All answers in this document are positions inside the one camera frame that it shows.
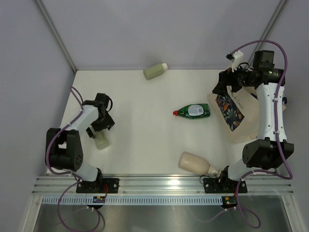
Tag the left small circuit board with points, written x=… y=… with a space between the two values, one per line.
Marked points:
x=99 y=199

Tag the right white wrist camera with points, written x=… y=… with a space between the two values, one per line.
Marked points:
x=236 y=59

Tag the aluminium mounting rail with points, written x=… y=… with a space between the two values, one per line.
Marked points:
x=166 y=185

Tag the white slotted cable duct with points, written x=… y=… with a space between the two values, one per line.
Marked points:
x=144 y=200

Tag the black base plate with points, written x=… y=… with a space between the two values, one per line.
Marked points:
x=109 y=185
x=213 y=185

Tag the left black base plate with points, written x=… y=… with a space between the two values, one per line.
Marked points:
x=109 y=185

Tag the aluminium frame post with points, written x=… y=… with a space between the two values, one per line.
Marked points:
x=55 y=34
x=268 y=28

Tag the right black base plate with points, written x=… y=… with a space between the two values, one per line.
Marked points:
x=213 y=185

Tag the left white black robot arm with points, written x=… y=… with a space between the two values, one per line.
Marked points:
x=64 y=152

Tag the pale green translucent bottle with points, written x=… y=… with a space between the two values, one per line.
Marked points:
x=101 y=140

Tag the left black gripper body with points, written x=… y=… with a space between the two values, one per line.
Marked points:
x=103 y=122

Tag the left aluminium frame post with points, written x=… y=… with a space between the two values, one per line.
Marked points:
x=55 y=34

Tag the green dish soap bottle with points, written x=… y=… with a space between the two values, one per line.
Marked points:
x=194 y=111

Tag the right small circuit board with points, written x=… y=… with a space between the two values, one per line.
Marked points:
x=229 y=202

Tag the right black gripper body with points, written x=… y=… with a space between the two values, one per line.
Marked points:
x=238 y=79

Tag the sage green bottle white cap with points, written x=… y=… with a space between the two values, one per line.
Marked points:
x=155 y=71

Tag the small circuit board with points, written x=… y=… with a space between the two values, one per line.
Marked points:
x=229 y=202
x=99 y=199

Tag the beige cream bottle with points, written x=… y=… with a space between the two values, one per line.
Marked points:
x=197 y=165

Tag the beige canvas tote bag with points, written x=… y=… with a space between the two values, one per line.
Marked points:
x=246 y=118

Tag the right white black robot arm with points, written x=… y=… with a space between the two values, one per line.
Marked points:
x=270 y=149

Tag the right aluminium frame post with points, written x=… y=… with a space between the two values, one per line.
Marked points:
x=268 y=28

